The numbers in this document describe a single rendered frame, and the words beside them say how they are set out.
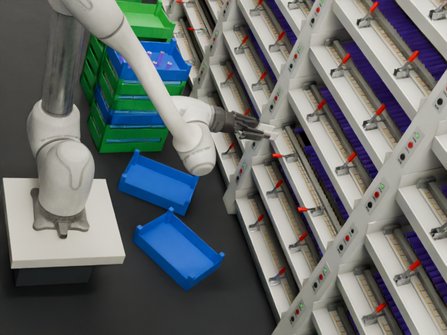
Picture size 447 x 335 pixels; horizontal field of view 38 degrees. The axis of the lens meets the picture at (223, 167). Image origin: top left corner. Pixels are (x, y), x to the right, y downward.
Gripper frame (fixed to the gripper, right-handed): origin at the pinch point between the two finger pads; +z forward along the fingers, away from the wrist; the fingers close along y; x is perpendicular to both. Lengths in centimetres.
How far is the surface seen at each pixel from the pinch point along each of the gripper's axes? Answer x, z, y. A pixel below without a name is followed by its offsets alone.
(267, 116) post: -6.3, 12.0, -19.9
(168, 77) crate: -20, -17, -52
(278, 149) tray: -8.8, 11.9, -3.4
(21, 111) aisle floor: -69, -61, -75
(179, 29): -43, 26, -146
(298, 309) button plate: -35, 14, 50
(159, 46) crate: -18, -17, -72
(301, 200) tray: -9.8, 11.5, 22.6
